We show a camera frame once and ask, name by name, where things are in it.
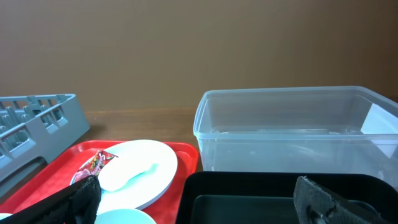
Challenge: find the clear plastic bin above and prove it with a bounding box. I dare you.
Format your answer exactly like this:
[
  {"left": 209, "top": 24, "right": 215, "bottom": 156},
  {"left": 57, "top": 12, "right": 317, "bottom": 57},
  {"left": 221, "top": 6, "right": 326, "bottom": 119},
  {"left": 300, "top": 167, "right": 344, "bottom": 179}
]
[{"left": 193, "top": 86, "right": 397, "bottom": 187}]

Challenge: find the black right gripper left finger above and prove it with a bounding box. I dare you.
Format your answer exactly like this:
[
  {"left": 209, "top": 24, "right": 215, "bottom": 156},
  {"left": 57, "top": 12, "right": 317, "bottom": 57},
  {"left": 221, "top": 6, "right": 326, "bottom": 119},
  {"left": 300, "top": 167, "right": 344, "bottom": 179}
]
[{"left": 1, "top": 175, "right": 101, "bottom": 224}]

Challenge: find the light blue cup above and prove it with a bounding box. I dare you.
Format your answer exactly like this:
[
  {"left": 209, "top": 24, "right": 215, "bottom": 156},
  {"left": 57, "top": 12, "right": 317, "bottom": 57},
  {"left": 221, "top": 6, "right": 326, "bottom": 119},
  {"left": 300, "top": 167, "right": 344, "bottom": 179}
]
[{"left": 0, "top": 213, "right": 11, "bottom": 220}]

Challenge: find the grey dishwasher rack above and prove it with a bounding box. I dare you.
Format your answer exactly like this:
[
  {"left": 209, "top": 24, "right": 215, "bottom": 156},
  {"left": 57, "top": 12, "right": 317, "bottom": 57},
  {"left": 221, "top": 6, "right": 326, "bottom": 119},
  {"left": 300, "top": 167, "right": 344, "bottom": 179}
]
[{"left": 1, "top": 94, "right": 90, "bottom": 196}]

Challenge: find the light green bowl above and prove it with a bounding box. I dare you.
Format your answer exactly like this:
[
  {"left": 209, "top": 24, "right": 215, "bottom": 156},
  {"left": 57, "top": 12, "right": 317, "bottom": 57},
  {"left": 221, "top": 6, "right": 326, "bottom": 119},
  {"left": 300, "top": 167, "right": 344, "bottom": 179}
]
[{"left": 95, "top": 209, "right": 156, "bottom": 224}]

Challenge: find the light blue round plate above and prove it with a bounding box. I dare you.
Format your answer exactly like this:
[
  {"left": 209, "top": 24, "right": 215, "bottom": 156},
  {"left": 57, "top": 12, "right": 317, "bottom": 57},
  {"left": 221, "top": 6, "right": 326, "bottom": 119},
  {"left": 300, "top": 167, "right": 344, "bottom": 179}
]
[{"left": 70, "top": 139, "right": 178, "bottom": 215}]

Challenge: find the black plastic tray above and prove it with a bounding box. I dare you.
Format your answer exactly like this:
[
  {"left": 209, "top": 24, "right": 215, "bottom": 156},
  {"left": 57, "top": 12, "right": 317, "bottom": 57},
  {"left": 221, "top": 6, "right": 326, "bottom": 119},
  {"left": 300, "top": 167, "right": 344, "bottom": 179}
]
[{"left": 176, "top": 172, "right": 397, "bottom": 224}]

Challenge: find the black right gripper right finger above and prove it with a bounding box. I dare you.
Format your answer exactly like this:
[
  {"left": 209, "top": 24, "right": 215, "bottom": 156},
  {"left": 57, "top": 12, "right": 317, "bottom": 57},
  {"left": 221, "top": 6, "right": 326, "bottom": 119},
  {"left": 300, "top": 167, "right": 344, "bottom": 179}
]
[{"left": 293, "top": 176, "right": 389, "bottom": 224}]

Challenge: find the white napkin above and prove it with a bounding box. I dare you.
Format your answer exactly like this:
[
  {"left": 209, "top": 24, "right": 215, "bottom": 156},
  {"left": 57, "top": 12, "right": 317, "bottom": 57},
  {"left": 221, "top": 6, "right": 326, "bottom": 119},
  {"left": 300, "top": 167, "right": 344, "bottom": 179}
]
[{"left": 98, "top": 157, "right": 159, "bottom": 192}]

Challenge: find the red snack wrapper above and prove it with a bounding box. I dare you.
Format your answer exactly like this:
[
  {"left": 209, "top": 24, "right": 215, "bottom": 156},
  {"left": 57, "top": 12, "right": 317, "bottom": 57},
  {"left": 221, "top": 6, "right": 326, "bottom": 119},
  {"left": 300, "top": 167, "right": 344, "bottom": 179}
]
[{"left": 70, "top": 151, "right": 117, "bottom": 185}]

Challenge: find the red plastic tray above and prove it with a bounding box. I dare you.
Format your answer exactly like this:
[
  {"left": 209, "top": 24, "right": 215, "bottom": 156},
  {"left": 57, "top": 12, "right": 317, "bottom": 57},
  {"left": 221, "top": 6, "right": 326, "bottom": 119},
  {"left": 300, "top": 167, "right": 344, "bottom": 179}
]
[{"left": 1, "top": 140, "right": 199, "bottom": 224}]

